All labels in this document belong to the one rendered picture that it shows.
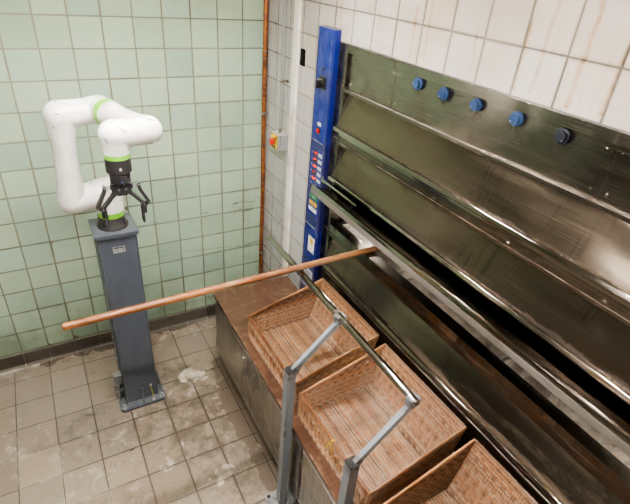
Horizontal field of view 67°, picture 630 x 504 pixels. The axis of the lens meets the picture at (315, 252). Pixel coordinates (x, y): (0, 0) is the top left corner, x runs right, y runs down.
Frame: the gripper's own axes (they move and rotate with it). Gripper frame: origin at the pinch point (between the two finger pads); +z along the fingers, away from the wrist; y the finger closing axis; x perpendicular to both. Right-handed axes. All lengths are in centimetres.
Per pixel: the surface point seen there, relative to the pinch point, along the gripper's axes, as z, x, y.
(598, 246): -29, 122, -107
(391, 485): 80, 101, -70
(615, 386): 4, 142, -103
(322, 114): -29, -28, -103
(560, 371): 11, 128, -102
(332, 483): 92, 84, -55
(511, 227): -24, 96, -103
